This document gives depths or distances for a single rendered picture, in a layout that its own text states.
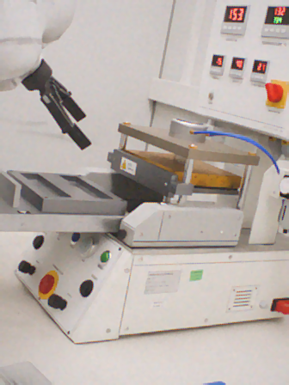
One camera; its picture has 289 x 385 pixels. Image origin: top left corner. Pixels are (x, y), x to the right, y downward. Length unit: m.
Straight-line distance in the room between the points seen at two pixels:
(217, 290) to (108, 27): 1.66
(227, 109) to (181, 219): 0.36
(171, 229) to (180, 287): 0.12
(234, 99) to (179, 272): 0.43
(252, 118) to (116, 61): 1.43
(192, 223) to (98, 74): 1.60
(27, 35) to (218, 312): 0.67
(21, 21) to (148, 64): 1.89
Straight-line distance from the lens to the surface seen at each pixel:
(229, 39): 1.34
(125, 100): 2.62
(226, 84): 1.32
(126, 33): 2.60
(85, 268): 1.06
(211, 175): 1.12
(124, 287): 1.01
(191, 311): 1.13
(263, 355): 1.14
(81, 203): 0.99
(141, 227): 0.99
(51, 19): 0.86
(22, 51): 0.78
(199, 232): 1.07
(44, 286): 1.13
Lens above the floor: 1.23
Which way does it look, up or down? 12 degrees down
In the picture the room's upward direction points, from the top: 11 degrees clockwise
